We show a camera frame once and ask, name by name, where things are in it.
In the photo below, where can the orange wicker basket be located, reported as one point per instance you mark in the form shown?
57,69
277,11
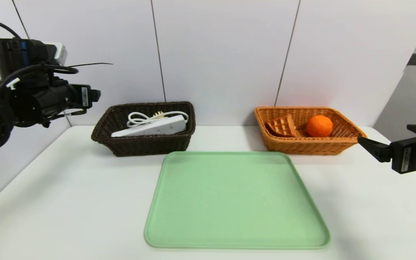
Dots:
302,146

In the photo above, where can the dark wall plate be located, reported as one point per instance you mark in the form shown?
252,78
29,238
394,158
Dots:
414,60

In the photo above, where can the white power strip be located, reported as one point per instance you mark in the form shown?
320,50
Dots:
157,128

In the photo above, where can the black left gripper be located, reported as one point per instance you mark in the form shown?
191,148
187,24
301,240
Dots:
85,96

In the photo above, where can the toy cake slice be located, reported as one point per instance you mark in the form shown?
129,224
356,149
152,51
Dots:
282,127

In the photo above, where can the dark brown wicker basket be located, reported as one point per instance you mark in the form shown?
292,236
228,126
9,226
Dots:
139,144

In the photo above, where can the light green plastic tray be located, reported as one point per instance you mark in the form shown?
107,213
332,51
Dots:
237,202

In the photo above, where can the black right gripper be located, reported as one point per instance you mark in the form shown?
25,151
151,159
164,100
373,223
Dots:
405,157

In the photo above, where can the orange fruit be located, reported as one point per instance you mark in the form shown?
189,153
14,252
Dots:
319,126

